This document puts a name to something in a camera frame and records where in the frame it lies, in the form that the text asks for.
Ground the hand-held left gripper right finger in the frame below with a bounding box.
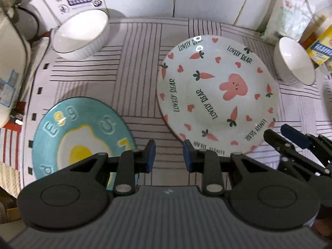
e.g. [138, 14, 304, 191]
[183, 139, 262, 197]

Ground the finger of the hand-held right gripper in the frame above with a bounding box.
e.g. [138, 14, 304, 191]
[263, 128, 332, 181]
[280, 124, 332, 165]

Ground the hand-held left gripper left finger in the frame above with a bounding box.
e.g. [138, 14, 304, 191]
[69, 139, 156, 196]

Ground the white bunny carrot plate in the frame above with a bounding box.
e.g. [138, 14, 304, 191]
[156, 35, 279, 159]

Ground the blue fried egg plate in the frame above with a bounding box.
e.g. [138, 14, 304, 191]
[32, 97, 140, 190]

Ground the small white bowl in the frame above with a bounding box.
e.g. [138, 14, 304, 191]
[273, 36, 317, 88]

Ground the large white ribbed bowl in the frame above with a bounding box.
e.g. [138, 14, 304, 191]
[50, 8, 111, 60]

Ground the oil bottle yellow label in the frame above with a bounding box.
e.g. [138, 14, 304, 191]
[298, 5, 332, 69]

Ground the grey striped table mat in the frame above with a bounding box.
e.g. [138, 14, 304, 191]
[21, 18, 332, 187]

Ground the white plastic bag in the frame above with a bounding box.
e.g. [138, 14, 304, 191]
[261, 0, 316, 45]

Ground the red striped cloth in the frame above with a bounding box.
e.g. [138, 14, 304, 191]
[0, 121, 26, 164]

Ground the white rounded appliance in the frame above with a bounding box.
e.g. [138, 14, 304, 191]
[0, 5, 32, 128]

